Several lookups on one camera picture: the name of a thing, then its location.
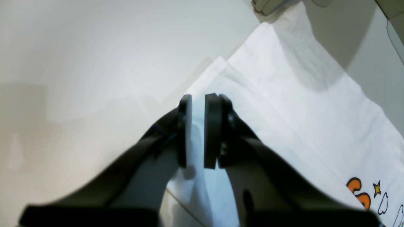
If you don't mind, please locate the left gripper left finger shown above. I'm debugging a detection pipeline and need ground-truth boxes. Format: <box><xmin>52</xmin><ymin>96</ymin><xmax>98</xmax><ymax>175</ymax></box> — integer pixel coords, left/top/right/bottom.
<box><xmin>19</xmin><ymin>94</ymin><xmax>192</xmax><ymax>227</ymax></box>

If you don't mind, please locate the grey cardboard box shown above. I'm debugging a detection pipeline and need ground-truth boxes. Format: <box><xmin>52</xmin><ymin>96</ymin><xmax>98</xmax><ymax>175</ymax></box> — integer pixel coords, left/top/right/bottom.
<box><xmin>247</xmin><ymin>0</ymin><xmax>403</xmax><ymax>27</ymax></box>

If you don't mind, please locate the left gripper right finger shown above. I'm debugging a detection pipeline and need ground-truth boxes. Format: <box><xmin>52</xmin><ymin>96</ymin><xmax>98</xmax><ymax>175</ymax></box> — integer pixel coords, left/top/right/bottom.
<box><xmin>204</xmin><ymin>93</ymin><xmax>380</xmax><ymax>227</ymax></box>

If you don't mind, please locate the white t-shirt with print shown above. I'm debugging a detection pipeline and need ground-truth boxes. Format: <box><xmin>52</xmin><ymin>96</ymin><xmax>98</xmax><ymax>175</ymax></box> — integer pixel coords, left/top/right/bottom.
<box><xmin>168</xmin><ymin>3</ymin><xmax>403</xmax><ymax>227</ymax></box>

